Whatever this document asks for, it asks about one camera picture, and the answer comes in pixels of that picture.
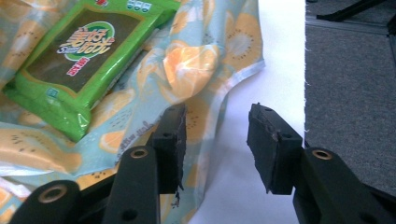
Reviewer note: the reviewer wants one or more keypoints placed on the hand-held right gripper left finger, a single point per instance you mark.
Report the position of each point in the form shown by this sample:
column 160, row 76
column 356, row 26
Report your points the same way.
column 169, row 146

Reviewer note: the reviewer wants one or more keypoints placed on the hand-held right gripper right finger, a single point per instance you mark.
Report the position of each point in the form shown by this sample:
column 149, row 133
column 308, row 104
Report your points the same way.
column 274, row 155

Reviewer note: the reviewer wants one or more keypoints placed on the orange fruit print plastic bag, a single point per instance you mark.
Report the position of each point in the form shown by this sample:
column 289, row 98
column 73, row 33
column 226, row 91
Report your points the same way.
column 193, row 71

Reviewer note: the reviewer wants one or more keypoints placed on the green snack packet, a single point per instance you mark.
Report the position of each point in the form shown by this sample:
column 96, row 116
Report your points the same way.
column 77, row 62

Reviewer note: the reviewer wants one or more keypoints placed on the black metal stand leg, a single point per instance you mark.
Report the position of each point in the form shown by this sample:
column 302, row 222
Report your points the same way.
column 348, row 11

